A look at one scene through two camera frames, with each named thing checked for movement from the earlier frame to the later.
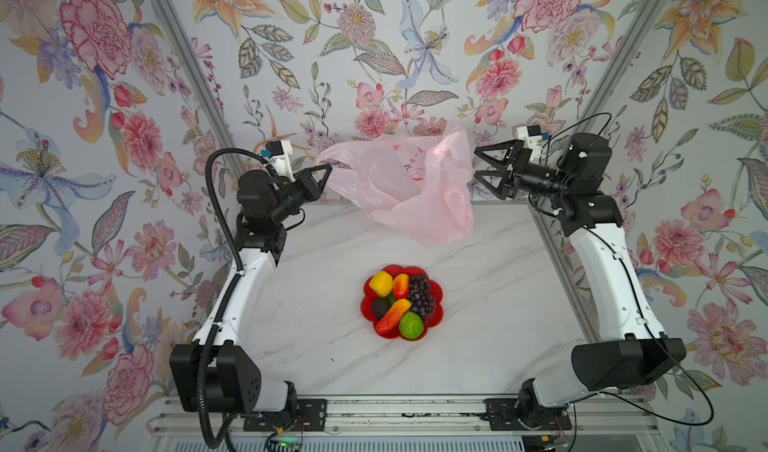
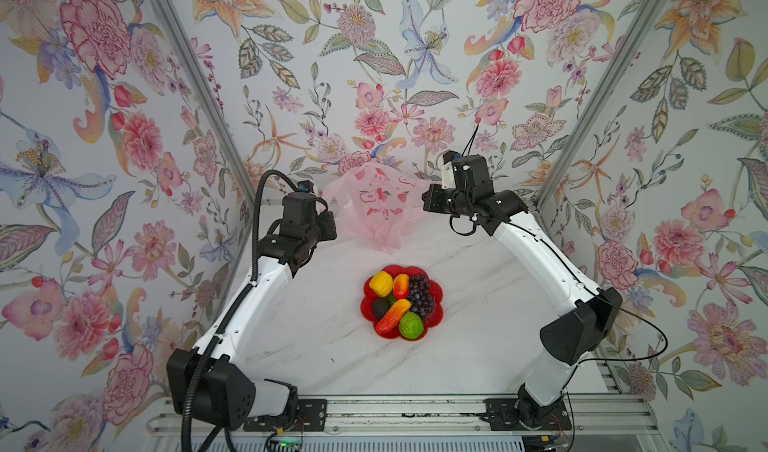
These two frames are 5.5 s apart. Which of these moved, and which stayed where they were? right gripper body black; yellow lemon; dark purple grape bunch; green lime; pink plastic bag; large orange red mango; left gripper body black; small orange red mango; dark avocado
Moved: right gripper body black; left gripper body black; pink plastic bag
Stayed: dark purple grape bunch; dark avocado; large orange red mango; small orange red mango; green lime; yellow lemon
